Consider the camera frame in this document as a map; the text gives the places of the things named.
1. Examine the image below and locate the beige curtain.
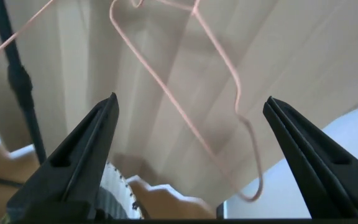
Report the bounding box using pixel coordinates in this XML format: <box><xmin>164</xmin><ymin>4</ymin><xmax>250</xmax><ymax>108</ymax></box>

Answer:
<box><xmin>0</xmin><ymin>0</ymin><xmax>358</xmax><ymax>209</ymax></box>

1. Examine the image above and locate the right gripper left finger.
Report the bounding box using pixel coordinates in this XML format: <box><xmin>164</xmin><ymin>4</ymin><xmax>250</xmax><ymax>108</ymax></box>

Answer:
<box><xmin>6</xmin><ymin>92</ymin><xmax>120</xmax><ymax>220</ymax></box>

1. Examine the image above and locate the white laundry basket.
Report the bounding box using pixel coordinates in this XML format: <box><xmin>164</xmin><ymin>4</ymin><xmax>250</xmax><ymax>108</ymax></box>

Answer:
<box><xmin>94</xmin><ymin>161</ymin><xmax>150</xmax><ymax>220</ymax></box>

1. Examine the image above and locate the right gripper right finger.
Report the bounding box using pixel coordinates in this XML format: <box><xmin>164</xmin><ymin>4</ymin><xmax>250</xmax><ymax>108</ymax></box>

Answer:
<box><xmin>262</xmin><ymin>95</ymin><xmax>358</xmax><ymax>218</ymax></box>

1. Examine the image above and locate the black clothes rack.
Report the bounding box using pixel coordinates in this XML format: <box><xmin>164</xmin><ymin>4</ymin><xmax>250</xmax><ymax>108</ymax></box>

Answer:
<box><xmin>0</xmin><ymin>0</ymin><xmax>47</xmax><ymax>187</ymax></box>

